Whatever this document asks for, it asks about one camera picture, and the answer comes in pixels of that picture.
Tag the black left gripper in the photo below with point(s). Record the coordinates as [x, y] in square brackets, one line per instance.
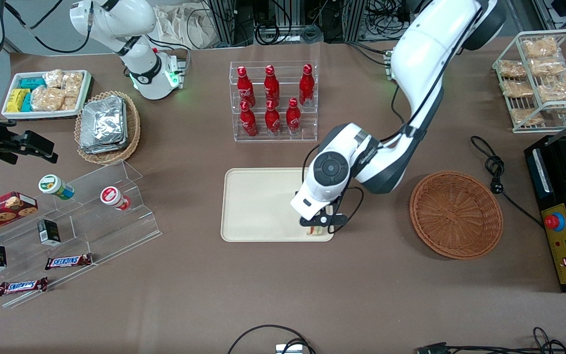
[335, 202]

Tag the triangle sandwich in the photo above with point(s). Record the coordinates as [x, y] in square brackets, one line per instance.
[316, 231]

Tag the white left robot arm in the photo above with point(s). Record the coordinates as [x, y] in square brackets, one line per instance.
[420, 59]

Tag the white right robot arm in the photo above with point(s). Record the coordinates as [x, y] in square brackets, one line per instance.
[116, 19]

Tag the white rectangular snack tray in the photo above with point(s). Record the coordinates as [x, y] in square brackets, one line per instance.
[42, 114]

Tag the beige rectangular tray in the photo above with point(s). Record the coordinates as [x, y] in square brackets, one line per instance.
[258, 204]

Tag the oval tan wicker basket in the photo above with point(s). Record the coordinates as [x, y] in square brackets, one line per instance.
[134, 129]

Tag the round brown wicker basket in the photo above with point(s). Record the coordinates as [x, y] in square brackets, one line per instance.
[455, 216]

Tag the green lid yogurt cup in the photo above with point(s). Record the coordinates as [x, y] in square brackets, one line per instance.
[53, 185]

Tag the teal snack packet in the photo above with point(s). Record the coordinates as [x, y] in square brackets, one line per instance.
[32, 83]
[27, 102]

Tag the clear bag of rice crackers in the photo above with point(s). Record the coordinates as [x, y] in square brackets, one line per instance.
[47, 99]
[53, 78]
[72, 83]
[69, 103]

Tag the yellow snack packet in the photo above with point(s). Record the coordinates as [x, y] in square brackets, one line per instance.
[16, 100]

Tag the silver foil packet stack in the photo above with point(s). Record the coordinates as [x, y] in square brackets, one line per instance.
[103, 125]

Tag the red lid yogurt cup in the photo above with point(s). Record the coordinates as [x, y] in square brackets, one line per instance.
[112, 196]

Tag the clear acrylic bottle rack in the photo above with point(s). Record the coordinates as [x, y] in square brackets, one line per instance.
[307, 132]

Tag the red cola bottle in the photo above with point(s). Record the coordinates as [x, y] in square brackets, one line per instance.
[245, 88]
[293, 119]
[272, 122]
[306, 88]
[271, 87]
[248, 123]

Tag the clear acrylic stepped display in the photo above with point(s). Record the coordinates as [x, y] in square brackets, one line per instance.
[116, 231]

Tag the brown snickers bar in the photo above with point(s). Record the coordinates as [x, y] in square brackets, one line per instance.
[22, 286]
[68, 261]

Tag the silver connector box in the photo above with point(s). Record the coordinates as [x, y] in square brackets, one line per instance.
[289, 349]

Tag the white cloth bag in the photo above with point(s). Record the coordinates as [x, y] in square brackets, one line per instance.
[180, 24]

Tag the clear bag of fried snacks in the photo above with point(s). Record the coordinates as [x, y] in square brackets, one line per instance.
[516, 88]
[558, 90]
[526, 116]
[512, 69]
[548, 67]
[538, 47]

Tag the red emergency stop button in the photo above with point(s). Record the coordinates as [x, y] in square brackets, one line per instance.
[554, 222]

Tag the aluminium frame rack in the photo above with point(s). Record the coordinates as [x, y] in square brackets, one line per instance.
[229, 19]

